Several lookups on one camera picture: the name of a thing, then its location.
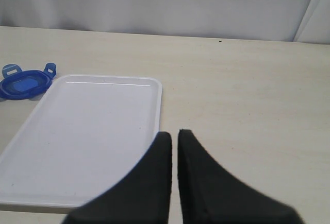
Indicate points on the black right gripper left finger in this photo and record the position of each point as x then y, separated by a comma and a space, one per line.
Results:
142, 196

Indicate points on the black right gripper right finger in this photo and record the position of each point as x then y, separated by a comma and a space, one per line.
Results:
210, 194

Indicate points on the blue container lid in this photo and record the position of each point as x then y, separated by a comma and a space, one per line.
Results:
18, 84

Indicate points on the white plastic tray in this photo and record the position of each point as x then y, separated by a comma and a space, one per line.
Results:
85, 134

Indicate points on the white backdrop cloth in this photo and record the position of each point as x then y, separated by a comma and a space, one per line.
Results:
275, 20

